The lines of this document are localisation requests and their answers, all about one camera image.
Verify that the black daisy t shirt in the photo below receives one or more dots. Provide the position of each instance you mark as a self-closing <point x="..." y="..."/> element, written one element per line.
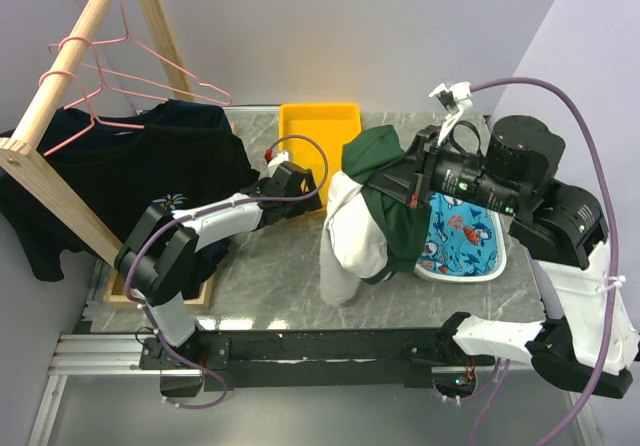
<point x="172" y="167"/>

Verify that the pink wire hanger middle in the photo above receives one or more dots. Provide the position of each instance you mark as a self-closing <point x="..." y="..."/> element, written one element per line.
<point x="128" y="84"/>

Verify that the aluminium rail frame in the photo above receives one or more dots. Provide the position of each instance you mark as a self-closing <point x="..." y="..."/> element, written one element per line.
<point x="88" y="355"/>

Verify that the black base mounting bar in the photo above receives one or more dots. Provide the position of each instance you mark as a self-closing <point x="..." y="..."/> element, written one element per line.
<point x="305" y="358"/>

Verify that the pink wire hanger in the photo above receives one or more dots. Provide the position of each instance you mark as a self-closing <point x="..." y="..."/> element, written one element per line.
<point x="150" y="51"/>
<point x="128" y="84"/>
<point x="94" y="118"/>

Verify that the dark navy t shirt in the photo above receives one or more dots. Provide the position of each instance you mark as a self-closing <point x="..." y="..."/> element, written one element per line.
<point x="175" y="113"/>

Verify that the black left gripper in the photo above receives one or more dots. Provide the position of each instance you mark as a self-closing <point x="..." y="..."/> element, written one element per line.
<point x="303" y="207"/>

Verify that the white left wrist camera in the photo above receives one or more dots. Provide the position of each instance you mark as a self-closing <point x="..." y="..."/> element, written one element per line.
<point x="274" y="158"/>

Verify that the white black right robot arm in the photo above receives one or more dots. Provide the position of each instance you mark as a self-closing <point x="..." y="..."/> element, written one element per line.
<point x="592" y="345"/>

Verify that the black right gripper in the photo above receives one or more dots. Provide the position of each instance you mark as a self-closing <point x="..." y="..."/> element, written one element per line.
<point x="410" y="177"/>

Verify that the green and white t shirt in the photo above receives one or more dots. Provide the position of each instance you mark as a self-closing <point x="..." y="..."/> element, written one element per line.
<point x="367" y="236"/>

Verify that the pink wire hanger front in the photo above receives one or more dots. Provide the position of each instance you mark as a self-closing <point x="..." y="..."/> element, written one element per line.
<point x="94" y="118"/>

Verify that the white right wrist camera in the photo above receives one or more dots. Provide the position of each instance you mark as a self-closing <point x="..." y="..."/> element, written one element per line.
<point x="456" y="100"/>

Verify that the blue shark print cloth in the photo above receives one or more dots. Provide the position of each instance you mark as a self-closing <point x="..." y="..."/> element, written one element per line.
<point x="465" y="241"/>

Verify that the wooden clothes rack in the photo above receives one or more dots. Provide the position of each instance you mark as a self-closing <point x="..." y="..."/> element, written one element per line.
<point x="19" y="155"/>

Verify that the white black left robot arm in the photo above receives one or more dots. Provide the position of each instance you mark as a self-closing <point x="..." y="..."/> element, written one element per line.
<point x="160" y="259"/>

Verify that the white plastic basket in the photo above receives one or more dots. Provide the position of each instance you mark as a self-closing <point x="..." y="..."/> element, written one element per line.
<point x="465" y="276"/>

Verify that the yellow plastic tray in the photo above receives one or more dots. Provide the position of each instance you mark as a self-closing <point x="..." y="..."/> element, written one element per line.
<point x="330" y="125"/>

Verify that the pink wire hanger rear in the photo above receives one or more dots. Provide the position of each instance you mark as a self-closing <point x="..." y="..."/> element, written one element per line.
<point x="150" y="51"/>

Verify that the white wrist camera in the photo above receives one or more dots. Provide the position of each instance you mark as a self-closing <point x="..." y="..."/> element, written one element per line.
<point x="274" y="158"/>
<point x="456" y="100"/>

